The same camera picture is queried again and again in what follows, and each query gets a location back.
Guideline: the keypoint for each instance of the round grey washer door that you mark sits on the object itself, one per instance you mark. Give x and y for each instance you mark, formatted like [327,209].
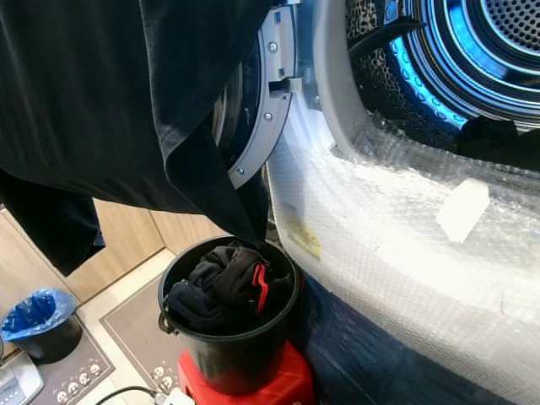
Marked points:
[261,101]

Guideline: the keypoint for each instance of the yellow warning label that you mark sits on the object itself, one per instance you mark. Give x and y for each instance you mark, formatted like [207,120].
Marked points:
[305,240]

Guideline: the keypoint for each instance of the black clothing piece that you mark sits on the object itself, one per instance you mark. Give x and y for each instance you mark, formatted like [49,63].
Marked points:
[494,143]

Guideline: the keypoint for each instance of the grey patterned floor mat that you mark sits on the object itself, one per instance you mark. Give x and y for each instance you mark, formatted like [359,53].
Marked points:
[80,375]
[135,325]

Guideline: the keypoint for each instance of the light wooden cabinet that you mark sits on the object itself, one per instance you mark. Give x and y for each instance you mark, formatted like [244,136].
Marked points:
[126,228]

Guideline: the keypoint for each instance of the dark blue cloth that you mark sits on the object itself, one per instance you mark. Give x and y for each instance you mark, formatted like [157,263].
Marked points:
[371,354]

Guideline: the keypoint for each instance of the white paper label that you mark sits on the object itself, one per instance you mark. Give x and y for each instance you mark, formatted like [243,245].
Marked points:
[462,211]

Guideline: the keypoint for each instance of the black garment with red stripe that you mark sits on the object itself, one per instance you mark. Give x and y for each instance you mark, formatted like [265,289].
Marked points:
[245,278]

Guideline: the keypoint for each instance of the red plastic stool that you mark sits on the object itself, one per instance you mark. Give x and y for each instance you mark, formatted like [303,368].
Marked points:
[291,384]

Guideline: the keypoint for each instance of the steel washer drum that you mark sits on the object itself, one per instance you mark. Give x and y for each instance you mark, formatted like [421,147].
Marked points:
[472,59]

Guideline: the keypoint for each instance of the black plastic bucket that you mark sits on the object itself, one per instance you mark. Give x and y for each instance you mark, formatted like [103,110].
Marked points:
[236,363]

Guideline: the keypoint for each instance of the large black garment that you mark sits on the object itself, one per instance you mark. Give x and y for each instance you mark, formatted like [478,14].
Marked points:
[101,101]

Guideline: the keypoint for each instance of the white front-load washing machine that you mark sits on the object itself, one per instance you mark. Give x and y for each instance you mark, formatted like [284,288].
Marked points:
[329,84]

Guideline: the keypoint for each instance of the dark navy garment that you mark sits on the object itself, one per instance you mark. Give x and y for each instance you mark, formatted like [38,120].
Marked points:
[190,304]

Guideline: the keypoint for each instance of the white small appliance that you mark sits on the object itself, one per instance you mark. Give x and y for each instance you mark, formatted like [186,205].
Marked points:
[17,384]

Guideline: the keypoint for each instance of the black trash bin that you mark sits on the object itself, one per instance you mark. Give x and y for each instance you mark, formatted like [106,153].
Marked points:
[55,343]

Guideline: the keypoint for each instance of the blue plastic bin liner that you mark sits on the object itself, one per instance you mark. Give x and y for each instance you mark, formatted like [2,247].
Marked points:
[34,310]

